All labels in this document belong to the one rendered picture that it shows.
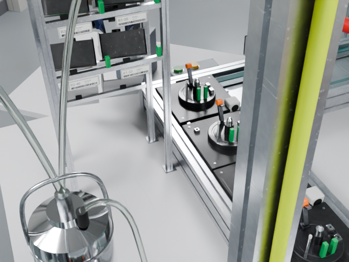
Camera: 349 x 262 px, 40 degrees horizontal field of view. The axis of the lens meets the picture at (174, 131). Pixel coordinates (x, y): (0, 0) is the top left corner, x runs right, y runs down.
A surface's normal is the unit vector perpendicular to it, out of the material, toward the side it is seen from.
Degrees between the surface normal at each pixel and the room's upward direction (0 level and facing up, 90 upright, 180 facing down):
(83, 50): 65
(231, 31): 0
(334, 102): 90
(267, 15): 90
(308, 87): 90
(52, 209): 0
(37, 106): 0
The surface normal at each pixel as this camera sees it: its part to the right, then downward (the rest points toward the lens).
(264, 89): -0.92, 0.26
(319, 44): -0.40, 0.58
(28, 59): -0.02, -0.78
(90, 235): 0.29, -0.54
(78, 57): 0.19, 0.22
